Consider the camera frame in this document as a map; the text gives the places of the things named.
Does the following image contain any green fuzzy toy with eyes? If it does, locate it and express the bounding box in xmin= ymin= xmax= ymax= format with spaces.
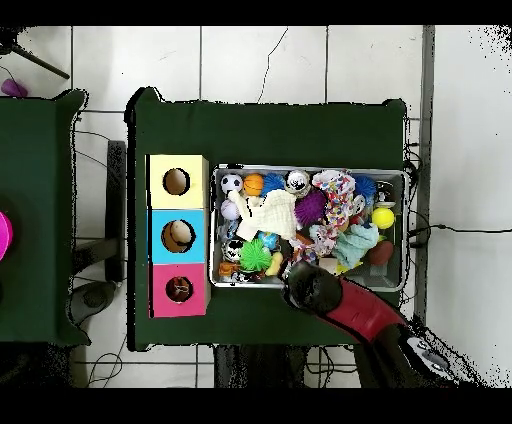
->
xmin=239 ymin=239 xmax=274 ymax=275

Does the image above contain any yellow plush toy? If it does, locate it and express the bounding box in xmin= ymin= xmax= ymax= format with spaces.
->
xmin=265 ymin=251 xmax=285 ymax=278

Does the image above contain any purple spiky ball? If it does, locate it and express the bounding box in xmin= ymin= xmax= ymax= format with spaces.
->
xmin=294 ymin=188 xmax=329 ymax=227

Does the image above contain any colourful patterned cloth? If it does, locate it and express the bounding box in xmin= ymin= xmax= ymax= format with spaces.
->
xmin=289 ymin=167 xmax=363 ymax=264

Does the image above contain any light teal knitted cloth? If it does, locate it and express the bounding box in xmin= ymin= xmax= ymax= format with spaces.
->
xmin=331 ymin=223 xmax=382 ymax=270

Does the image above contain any orange striped tiger toy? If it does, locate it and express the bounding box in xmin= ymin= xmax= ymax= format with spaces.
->
xmin=166 ymin=277 xmax=192 ymax=302

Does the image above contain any dark red ball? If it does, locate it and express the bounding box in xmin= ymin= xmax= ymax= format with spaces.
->
xmin=366 ymin=239 xmax=396 ymax=267

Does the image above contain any clear mesh bin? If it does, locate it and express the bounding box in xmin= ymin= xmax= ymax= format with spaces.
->
xmin=210 ymin=165 xmax=409 ymax=292

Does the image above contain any wooden box with three holes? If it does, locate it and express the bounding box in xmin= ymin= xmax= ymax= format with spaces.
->
xmin=146 ymin=153 xmax=211 ymax=319

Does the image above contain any cream knitted cloth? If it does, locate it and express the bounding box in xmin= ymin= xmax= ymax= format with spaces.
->
xmin=229 ymin=188 xmax=304 ymax=243

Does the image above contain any small orange basketball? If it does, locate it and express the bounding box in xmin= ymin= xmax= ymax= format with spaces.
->
xmin=243 ymin=173 xmax=266 ymax=198

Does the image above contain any small soccer ball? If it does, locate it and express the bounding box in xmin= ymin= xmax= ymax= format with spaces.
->
xmin=219 ymin=172 xmax=245 ymax=195

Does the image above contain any blue spiky ball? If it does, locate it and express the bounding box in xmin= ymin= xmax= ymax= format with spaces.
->
xmin=355 ymin=175 xmax=378 ymax=201

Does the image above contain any yellow ball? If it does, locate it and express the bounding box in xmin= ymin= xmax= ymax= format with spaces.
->
xmin=371 ymin=206 xmax=397 ymax=230

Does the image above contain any green cloth side table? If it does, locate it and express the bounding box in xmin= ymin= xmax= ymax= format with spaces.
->
xmin=0 ymin=87 xmax=91 ymax=348

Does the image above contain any pink round container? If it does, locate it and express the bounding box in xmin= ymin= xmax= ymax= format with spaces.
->
xmin=0 ymin=211 xmax=14 ymax=262

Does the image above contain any black tripod leg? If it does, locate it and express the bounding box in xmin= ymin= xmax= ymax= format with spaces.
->
xmin=0 ymin=27 xmax=72 ymax=81

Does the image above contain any purple plastic cup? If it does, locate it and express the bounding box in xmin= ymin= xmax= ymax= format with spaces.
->
xmin=0 ymin=78 xmax=29 ymax=99

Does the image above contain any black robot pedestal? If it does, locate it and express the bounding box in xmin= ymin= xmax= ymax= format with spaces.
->
xmin=212 ymin=343 xmax=321 ymax=389

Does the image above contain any black floor cable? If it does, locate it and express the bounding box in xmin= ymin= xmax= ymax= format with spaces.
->
xmin=406 ymin=223 xmax=512 ymax=240

